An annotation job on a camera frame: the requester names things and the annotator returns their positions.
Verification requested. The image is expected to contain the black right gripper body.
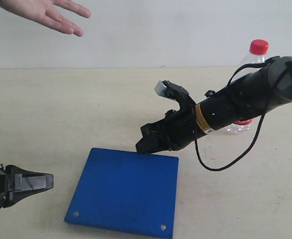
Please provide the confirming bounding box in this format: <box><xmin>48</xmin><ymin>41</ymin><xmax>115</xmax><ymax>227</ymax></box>
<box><xmin>158</xmin><ymin>93</ymin><xmax>196</xmax><ymax>151</ymax></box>

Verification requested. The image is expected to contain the blue binder folder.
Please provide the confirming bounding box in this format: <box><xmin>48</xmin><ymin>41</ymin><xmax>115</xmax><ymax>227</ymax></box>
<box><xmin>64</xmin><ymin>148</ymin><xmax>179</xmax><ymax>239</ymax></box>

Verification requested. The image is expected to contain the clear bottle red cap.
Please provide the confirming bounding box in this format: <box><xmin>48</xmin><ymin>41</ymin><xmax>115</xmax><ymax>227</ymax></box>
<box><xmin>225</xmin><ymin>39</ymin><xmax>269</xmax><ymax>134</ymax></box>

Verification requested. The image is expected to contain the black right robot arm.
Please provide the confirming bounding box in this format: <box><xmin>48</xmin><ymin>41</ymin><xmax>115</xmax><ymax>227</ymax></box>
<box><xmin>136</xmin><ymin>56</ymin><xmax>292</xmax><ymax>154</ymax></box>

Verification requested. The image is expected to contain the person's open hand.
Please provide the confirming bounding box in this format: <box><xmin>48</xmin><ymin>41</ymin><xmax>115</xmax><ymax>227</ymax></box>
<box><xmin>0</xmin><ymin>0</ymin><xmax>92</xmax><ymax>37</ymax></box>

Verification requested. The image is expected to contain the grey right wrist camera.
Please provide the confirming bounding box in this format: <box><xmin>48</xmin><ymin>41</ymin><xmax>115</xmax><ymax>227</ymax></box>
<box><xmin>154</xmin><ymin>80</ymin><xmax>170</xmax><ymax>99</ymax></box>

